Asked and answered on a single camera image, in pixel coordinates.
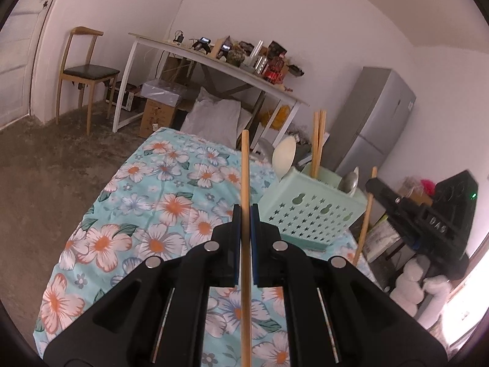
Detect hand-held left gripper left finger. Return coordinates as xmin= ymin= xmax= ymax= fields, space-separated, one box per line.
xmin=43 ymin=203 xmax=243 ymax=367

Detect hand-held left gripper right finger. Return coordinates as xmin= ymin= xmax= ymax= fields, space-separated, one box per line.
xmin=250 ymin=203 xmax=448 ymax=367

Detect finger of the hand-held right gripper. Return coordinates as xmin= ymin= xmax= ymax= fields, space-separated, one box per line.
xmin=366 ymin=178 xmax=425 ymax=219
xmin=388 ymin=213 xmax=424 ymax=254

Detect metal spoon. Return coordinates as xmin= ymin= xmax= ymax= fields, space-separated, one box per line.
xmin=338 ymin=166 xmax=360 ymax=195

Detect green perforated utensil holder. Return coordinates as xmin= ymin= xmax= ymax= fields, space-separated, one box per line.
xmin=259 ymin=165 xmax=377 ymax=253

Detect large white rice spoon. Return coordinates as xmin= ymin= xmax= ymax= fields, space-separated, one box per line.
xmin=272 ymin=136 xmax=298 ymax=181

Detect person's right hand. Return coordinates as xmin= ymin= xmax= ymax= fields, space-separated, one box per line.
xmin=395 ymin=255 xmax=452 ymax=327

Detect brown cardboard box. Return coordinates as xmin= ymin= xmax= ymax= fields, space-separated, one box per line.
xmin=399 ymin=185 xmax=434 ymax=208

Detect printed sack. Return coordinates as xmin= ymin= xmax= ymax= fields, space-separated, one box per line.
xmin=363 ymin=222 xmax=402 ymax=261

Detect floral blue blanket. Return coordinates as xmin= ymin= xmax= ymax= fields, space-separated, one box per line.
xmin=32 ymin=127 xmax=383 ymax=367

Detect grey refrigerator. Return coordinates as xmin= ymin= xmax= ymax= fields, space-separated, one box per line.
xmin=330 ymin=66 xmax=417 ymax=184

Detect white pillow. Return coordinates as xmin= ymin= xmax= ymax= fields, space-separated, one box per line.
xmin=179 ymin=86 xmax=253 ymax=150

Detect yellow bag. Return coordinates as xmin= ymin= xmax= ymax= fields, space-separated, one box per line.
xmin=260 ymin=105 xmax=293 ymax=128

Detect clear plastic box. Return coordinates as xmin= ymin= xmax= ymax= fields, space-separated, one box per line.
xmin=141 ymin=79 xmax=188 ymax=106

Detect red bottles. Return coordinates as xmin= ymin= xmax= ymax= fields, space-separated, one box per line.
xmin=265 ymin=55 xmax=290 ymax=83

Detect long white table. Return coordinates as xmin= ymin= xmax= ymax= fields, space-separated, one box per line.
xmin=112 ymin=32 xmax=310 ymax=150

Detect white microwave oven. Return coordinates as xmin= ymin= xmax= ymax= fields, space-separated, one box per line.
xmin=106 ymin=82 xmax=142 ymax=112

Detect flat cardboard box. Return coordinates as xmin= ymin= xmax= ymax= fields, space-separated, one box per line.
xmin=162 ymin=55 xmax=192 ymax=81

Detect black carton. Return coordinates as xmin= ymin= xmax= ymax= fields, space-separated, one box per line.
xmin=267 ymin=40 xmax=287 ymax=58

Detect wooden triangular box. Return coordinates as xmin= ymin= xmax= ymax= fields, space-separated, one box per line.
xmin=212 ymin=36 xmax=233 ymax=60

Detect wooden chair with dark seat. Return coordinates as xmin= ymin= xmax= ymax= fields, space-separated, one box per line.
xmin=57 ymin=27 xmax=121 ymax=136

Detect white door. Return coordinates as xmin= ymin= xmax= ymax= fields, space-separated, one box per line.
xmin=0 ymin=0 xmax=71 ymax=131

